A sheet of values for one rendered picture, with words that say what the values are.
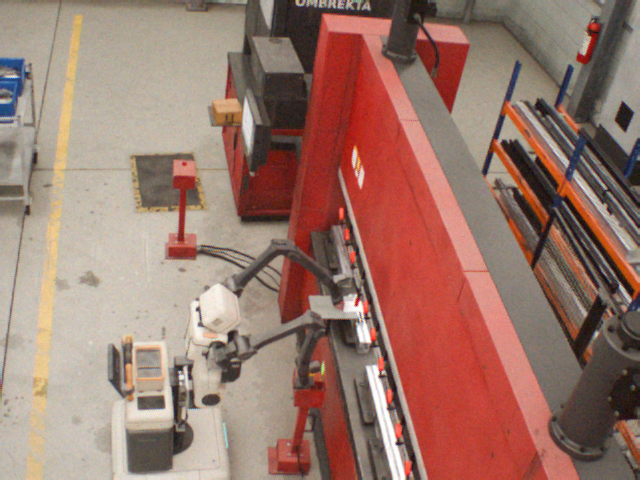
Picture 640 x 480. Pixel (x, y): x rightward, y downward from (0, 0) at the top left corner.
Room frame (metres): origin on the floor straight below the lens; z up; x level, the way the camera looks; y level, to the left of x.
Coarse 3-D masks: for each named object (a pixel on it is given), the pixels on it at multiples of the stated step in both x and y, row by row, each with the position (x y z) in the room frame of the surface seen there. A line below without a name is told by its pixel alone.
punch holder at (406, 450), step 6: (408, 432) 2.20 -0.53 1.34; (402, 438) 2.23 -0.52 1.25; (408, 438) 2.18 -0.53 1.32; (408, 444) 2.16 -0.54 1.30; (402, 450) 2.19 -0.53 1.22; (408, 450) 2.14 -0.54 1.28; (402, 456) 2.17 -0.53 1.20; (408, 456) 2.13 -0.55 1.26; (414, 456) 2.11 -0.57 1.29; (414, 462) 2.11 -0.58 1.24
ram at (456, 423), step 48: (384, 144) 3.39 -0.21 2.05; (384, 192) 3.23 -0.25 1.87; (384, 240) 3.07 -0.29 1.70; (384, 288) 2.91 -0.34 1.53; (432, 288) 2.42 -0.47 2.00; (384, 336) 2.75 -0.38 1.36; (432, 336) 2.28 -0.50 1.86; (432, 384) 2.15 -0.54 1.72; (480, 384) 1.84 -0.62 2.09; (432, 432) 2.02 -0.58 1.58; (480, 432) 1.73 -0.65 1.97
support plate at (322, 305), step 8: (312, 296) 3.33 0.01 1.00; (320, 296) 3.35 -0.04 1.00; (328, 296) 3.36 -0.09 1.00; (344, 296) 3.38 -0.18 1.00; (352, 296) 3.40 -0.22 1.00; (312, 304) 3.27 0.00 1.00; (320, 304) 3.28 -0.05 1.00; (328, 304) 3.29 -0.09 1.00; (320, 312) 3.21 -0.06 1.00; (328, 312) 3.23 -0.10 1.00; (336, 312) 3.24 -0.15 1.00; (344, 312) 3.25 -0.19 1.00; (352, 312) 3.26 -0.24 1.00
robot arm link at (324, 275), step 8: (296, 248) 3.12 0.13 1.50; (288, 256) 3.04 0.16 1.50; (296, 256) 3.06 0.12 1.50; (304, 256) 3.12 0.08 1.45; (304, 264) 3.13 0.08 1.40; (312, 264) 3.15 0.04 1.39; (312, 272) 3.16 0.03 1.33; (320, 272) 3.18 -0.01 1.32; (328, 272) 3.24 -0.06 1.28; (320, 280) 3.18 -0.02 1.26; (328, 280) 3.20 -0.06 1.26
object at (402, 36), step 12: (396, 0) 3.90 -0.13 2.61; (408, 0) 3.80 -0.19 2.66; (420, 0) 3.78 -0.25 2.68; (396, 12) 3.88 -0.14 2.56; (408, 12) 3.78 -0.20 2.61; (420, 12) 3.79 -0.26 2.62; (432, 12) 3.82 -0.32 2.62; (396, 24) 3.87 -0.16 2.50; (408, 24) 3.85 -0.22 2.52; (420, 24) 3.72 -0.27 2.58; (396, 36) 3.86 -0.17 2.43; (408, 36) 3.85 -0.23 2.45; (384, 48) 3.91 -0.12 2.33; (396, 48) 3.85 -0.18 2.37; (408, 48) 3.86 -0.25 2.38; (396, 60) 3.83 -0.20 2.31; (408, 60) 3.84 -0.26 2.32; (432, 72) 3.74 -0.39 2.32
